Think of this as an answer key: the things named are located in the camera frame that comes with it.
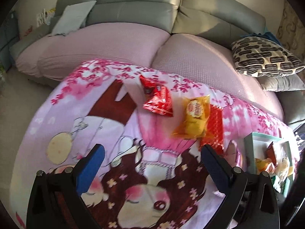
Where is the red patterned packet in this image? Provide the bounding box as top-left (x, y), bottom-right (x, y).
top-left (199, 104), bottom-right (224, 156)

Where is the white peach crisp packet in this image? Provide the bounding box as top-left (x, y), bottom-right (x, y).
top-left (255, 158), bottom-right (275, 174)

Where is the red milk biscuit packet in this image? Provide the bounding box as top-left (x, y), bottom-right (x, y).
top-left (266, 142), bottom-right (278, 167)

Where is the orange bread packet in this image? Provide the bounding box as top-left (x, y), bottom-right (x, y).
top-left (172, 95), bottom-right (210, 139)

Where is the red triangular snack packet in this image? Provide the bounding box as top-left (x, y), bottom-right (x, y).
top-left (139, 75), bottom-right (173, 117)

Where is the green snack packet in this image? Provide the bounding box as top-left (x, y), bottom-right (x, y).
top-left (271, 175), bottom-right (285, 193)

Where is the pink swiss roll packet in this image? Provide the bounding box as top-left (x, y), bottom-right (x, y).
top-left (224, 140), bottom-right (242, 168)

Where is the mint green cardboard tray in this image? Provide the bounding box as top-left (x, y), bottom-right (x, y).
top-left (243, 132), bottom-right (297, 197)

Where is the pink cartoon printed blanket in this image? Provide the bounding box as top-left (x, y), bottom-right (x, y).
top-left (10, 60), bottom-right (297, 228)

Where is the pink sofa seat cover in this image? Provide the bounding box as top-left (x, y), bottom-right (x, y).
top-left (10, 23), bottom-right (284, 119)

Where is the black cream patterned pillow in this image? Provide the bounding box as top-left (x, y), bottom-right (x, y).
top-left (231, 36), bottom-right (304, 78)

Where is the blue cloth behind pillows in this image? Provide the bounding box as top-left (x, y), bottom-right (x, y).
top-left (241, 31), bottom-right (282, 46)

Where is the patterned beige curtain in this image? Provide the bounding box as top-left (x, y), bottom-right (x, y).
top-left (276, 0), bottom-right (305, 61)

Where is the light grey small cushion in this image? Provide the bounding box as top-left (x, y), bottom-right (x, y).
top-left (50, 1), bottom-right (96, 36)

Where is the grey sofa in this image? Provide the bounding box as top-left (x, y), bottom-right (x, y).
top-left (1, 0), bottom-right (304, 128)

